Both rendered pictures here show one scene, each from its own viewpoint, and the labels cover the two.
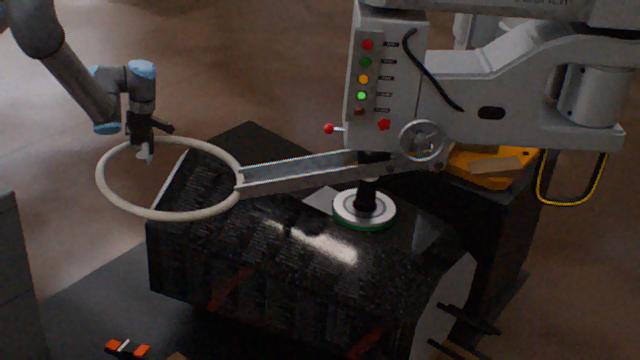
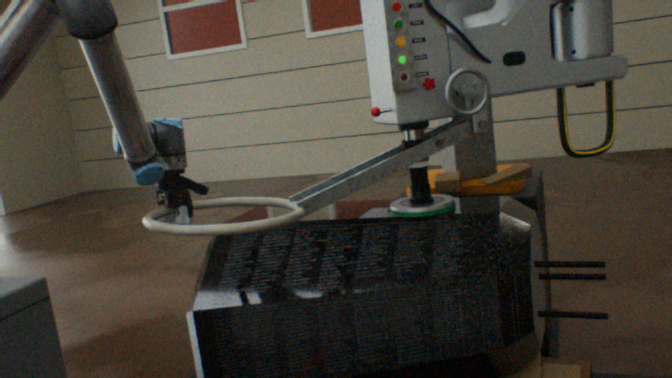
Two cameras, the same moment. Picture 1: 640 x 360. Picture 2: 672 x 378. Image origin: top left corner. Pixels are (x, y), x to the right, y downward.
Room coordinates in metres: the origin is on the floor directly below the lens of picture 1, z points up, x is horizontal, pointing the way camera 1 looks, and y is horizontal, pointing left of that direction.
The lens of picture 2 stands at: (-0.01, 0.54, 1.29)
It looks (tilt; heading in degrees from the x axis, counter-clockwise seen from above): 10 degrees down; 348
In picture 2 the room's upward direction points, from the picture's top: 7 degrees counter-clockwise
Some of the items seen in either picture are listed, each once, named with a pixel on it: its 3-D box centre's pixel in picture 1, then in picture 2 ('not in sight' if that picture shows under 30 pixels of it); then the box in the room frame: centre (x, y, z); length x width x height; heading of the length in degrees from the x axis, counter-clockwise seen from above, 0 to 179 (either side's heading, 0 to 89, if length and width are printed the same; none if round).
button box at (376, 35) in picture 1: (363, 76); (398, 42); (1.80, -0.11, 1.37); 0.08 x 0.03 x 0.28; 93
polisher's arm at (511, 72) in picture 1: (508, 94); (517, 50); (1.92, -0.57, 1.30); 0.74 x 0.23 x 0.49; 93
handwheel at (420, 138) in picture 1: (420, 135); (461, 92); (1.80, -0.30, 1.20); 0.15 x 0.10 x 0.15; 93
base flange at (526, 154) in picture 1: (472, 144); (469, 179); (2.57, -0.66, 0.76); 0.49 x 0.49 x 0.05; 56
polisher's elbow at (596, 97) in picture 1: (595, 86); (582, 30); (1.95, -0.83, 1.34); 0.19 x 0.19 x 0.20
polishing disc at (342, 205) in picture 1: (364, 207); (421, 202); (1.92, -0.18, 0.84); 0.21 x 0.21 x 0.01
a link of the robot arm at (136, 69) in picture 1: (141, 80); (169, 136); (2.06, 0.60, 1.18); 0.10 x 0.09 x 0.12; 110
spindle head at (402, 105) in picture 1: (407, 80); (429, 56); (1.92, -0.26, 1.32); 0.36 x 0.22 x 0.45; 93
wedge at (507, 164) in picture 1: (494, 165); (504, 174); (2.34, -0.71, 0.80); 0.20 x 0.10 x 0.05; 93
